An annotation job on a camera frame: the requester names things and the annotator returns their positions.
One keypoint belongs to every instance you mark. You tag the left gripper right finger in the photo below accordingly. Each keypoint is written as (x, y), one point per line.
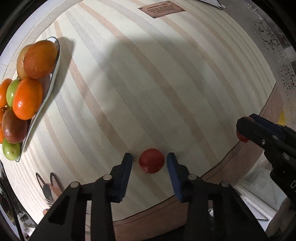
(179, 178)

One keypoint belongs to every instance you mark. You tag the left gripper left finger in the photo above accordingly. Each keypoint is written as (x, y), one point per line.
(120, 178)

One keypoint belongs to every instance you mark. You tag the red cherry tomato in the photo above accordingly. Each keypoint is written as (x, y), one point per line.
(151, 161)
(241, 137)

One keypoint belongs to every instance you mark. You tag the red green apple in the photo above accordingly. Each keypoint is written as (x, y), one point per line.
(14, 129)

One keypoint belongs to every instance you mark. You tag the large orange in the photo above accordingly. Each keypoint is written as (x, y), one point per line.
(28, 98)

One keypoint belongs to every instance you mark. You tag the medium orange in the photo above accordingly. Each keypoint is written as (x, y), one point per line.
(2, 111)

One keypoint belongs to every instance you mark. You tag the dark reddish orange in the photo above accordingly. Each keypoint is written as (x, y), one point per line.
(40, 59)

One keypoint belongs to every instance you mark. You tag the brown kiwi fruit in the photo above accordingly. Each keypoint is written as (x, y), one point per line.
(19, 64)

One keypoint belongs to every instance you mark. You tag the small orange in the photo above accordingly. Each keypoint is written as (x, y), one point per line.
(3, 89)

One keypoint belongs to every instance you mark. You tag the striped table mat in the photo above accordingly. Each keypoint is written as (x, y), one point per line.
(128, 82)

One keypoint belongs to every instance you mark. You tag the floral oval plate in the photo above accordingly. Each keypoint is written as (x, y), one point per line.
(48, 83)

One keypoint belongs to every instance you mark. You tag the white folded paper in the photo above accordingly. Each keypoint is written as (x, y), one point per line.
(214, 3)

